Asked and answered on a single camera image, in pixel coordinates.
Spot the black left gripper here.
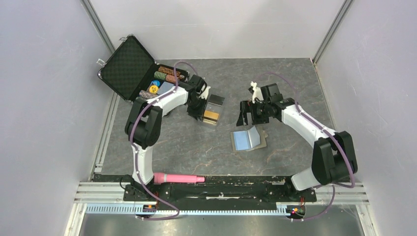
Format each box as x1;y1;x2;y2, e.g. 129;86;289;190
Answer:
187;95;209;122

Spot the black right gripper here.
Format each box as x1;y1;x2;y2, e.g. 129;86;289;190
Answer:
237;100;271;126

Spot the clear acrylic card tray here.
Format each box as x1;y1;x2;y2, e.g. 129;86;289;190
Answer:
203;96;224;129

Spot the beige card holder wallet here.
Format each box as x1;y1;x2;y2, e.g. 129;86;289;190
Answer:
231;126;268;152

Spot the pink cylindrical marker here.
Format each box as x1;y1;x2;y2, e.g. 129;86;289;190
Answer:
154;173;205;184

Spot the gold credit card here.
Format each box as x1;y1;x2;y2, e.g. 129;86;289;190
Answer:
203;110;220;125

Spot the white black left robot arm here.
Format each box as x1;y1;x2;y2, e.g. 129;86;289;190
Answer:
125;75;210;201

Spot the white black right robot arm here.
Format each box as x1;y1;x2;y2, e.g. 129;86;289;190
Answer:
236;82;358;201

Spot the black poker chip case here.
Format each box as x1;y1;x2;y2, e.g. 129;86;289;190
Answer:
98;34;174;101

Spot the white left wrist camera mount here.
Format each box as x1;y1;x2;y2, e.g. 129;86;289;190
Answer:
198;85;211;100

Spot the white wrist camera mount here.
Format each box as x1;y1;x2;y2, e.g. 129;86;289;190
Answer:
198;85;211;100
248;82;264;103

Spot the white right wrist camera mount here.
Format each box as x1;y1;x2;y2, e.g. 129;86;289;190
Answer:
248;82;264;103

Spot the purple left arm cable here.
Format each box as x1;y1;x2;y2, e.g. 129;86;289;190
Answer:
129;60;199;221

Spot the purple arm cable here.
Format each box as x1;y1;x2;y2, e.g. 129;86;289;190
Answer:
129;60;199;221
257;72;357;221

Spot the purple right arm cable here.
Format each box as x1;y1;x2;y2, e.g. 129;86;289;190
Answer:
257;72;357;221

